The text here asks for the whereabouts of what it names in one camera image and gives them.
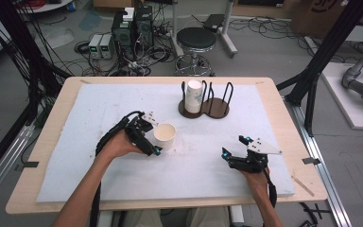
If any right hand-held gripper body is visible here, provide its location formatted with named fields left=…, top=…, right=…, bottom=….
left=227, top=136, right=283, bottom=174

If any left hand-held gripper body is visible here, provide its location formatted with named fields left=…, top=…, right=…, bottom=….
left=123, top=112, right=160, bottom=157

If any single white paper cup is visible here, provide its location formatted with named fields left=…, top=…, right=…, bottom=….
left=153, top=123, right=178, bottom=152

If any dark wooden cup holder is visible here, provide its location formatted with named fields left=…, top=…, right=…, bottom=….
left=178, top=79, right=234, bottom=120

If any stack of white paper cups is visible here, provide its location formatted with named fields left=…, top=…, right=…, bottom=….
left=183, top=79, right=205, bottom=114

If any person's right hand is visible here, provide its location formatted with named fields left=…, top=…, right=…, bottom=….
left=239, top=169, right=271, bottom=201

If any person's left hand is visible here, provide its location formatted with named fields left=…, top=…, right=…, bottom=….
left=101, top=129, right=147, bottom=160

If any white foam mat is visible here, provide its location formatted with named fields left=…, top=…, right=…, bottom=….
left=36, top=82, right=297, bottom=204

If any white table leg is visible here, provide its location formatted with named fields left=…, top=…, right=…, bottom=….
left=98, top=210, right=115, bottom=227
left=229, top=205, right=246, bottom=227

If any thin wooden stick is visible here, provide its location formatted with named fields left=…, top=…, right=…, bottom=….
left=291, top=175, right=316, bottom=198

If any white power strip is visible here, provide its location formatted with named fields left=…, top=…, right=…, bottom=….
left=126, top=60, right=147, bottom=76

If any person's right leg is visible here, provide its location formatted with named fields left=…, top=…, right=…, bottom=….
left=187, top=207, right=232, bottom=227

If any person's leg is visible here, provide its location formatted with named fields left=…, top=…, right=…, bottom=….
left=187, top=207, right=232, bottom=227
left=122, top=209, right=165, bottom=227

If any person's left leg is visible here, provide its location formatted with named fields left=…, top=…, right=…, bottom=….
left=122, top=209, right=165, bottom=227

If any grey bench power supply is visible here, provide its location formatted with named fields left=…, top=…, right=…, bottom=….
left=98, top=33, right=114, bottom=61
left=88, top=33, right=103, bottom=61

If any black computer tower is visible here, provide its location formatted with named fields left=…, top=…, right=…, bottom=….
left=134, top=5, right=155, bottom=51
left=111, top=9, right=136, bottom=61

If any black round stool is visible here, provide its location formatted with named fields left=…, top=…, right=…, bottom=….
left=173, top=26, right=217, bottom=78

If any white metal stand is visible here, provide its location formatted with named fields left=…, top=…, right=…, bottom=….
left=169, top=0, right=239, bottom=60

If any white floor board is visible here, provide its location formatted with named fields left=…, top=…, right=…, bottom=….
left=320, top=61, right=363, bottom=131

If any white box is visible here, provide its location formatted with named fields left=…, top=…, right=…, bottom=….
left=122, top=7, right=135, bottom=23

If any black flat device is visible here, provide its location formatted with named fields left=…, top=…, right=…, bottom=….
left=202, top=13, right=226, bottom=32

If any cardboard box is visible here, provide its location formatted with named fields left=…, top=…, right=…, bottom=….
left=289, top=0, right=363, bottom=40

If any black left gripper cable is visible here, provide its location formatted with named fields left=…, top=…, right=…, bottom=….
left=89, top=110, right=146, bottom=227

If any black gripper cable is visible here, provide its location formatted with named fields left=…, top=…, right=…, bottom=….
left=89, top=110, right=146, bottom=227
left=263, top=168, right=279, bottom=209

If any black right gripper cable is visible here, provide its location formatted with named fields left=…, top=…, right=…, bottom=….
left=263, top=168, right=279, bottom=209

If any aluminium rail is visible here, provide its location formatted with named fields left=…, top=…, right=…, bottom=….
left=285, top=98, right=354, bottom=227
left=0, top=124, right=37, bottom=211

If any bundle of floor cables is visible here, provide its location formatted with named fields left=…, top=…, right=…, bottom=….
left=74, top=3, right=179, bottom=78

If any black metal frame post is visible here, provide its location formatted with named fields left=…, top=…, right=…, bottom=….
left=0, top=0, right=74, bottom=187
left=275, top=0, right=363, bottom=137

